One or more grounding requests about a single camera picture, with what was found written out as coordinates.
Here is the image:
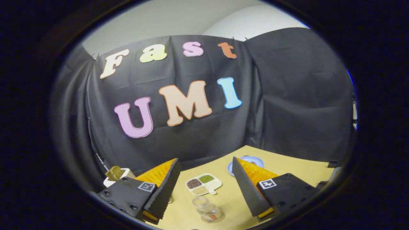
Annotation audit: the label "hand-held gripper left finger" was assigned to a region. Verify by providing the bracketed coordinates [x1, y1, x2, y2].
[97, 158, 181, 224]

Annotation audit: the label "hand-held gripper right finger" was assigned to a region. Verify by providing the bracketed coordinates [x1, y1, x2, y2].
[232, 156, 319, 223]

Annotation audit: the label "blue round coaster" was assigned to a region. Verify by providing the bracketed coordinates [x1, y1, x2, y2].
[227, 156, 265, 177]

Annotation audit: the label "clear glass cup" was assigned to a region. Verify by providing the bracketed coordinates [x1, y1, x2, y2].
[192, 196, 210, 214]

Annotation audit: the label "clear juice bottle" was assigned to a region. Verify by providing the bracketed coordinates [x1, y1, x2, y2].
[201, 206, 225, 223]

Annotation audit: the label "white divided dish with beans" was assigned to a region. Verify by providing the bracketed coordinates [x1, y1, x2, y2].
[185, 173, 223, 196]

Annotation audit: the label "white square container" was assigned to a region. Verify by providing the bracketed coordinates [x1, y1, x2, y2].
[103, 168, 136, 188]

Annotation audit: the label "wooden table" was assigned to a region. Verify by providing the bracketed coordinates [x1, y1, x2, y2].
[149, 145, 335, 230]

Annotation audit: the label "brown wooden pieces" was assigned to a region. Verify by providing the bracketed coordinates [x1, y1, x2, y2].
[105, 165, 125, 181]

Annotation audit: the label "black backdrop cloth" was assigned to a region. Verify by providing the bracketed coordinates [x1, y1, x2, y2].
[51, 27, 356, 192]

